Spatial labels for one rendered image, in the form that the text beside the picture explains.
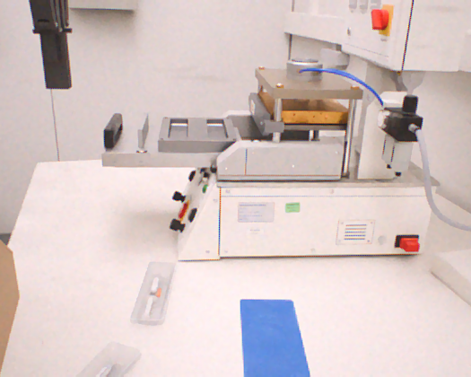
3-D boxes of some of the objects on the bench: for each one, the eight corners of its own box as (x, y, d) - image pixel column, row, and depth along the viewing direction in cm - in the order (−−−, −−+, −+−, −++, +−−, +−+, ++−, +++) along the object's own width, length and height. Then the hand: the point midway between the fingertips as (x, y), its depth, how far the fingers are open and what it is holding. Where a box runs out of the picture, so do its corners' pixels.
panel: (179, 200, 130) (210, 140, 124) (177, 256, 102) (215, 181, 96) (173, 197, 129) (203, 136, 124) (169, 252, 101) (206, 177, 96)
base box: (369, 197, 137) (377, 139, 130) (430, 267, 102) (445, 192, 96) (180, 198, 132) (179, 138, 125) (177, 271, 97) (176, 192, 91)
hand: (56, 60), depth 61 cm, fingers closed
